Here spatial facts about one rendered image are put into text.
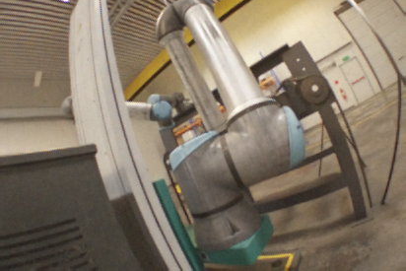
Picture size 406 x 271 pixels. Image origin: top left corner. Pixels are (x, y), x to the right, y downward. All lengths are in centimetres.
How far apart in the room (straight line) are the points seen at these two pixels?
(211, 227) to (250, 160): 18
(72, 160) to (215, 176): 29
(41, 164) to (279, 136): 43
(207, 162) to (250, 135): 11
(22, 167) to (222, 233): 40
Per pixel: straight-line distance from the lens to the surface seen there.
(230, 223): 45
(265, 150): 41
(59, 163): 30
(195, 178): 43
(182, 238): 51
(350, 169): 117
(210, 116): 73
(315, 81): 106
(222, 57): 53
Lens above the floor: 75
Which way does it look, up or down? 12 degrees up
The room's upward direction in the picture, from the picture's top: 23 degrees counter-clockwise
